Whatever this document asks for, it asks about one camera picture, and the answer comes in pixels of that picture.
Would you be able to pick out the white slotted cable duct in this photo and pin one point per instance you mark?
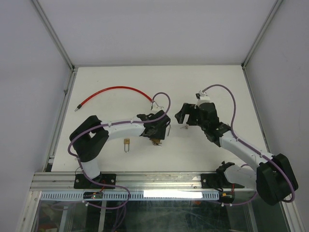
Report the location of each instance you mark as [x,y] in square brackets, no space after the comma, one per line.
[146,195]

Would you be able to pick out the small brass padlock long shackle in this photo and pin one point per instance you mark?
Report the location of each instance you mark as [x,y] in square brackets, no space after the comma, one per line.
[126,145]

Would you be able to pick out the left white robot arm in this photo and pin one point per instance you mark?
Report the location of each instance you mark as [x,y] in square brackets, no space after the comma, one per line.
[91,136]

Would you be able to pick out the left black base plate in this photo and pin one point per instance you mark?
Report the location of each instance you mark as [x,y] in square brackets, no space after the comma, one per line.
[105,181]

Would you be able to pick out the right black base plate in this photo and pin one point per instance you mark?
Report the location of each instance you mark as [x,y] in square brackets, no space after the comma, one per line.
[216,181]

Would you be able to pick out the aluminium mounting rail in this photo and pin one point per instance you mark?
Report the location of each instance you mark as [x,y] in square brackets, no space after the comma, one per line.
[53,181]

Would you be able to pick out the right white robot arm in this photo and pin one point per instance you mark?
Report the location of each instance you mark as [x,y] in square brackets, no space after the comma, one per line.
[271,176]

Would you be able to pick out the silver key pair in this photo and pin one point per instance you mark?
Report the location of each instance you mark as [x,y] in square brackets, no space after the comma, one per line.
[155,106]

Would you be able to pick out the right aluminium frame post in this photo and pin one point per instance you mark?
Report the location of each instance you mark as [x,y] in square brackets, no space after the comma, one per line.
[269,18]

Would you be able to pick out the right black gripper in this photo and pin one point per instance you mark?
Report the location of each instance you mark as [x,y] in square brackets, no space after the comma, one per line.
[188,108]

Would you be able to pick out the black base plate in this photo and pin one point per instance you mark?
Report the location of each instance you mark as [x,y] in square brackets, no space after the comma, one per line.
[216,181]
[105,181]

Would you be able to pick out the silver key bunch front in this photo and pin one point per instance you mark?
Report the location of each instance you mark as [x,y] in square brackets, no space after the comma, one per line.
[156,144]

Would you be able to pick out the red cable lock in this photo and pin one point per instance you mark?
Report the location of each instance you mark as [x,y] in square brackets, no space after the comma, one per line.
[112,91]

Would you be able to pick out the left aluminium frame post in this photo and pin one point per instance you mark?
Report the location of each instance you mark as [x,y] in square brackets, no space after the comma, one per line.
[52,33]

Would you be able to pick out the aluminium frame post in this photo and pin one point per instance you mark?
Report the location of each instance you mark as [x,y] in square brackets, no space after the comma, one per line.
[52,33]
[269,18]

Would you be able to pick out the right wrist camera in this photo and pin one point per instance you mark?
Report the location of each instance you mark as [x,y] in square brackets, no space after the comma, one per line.
[202,97]

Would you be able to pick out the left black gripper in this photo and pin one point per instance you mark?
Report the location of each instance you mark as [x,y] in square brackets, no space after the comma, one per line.
[159,135]

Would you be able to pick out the large brass padlock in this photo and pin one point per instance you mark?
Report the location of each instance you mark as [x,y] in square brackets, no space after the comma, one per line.
[166,133]

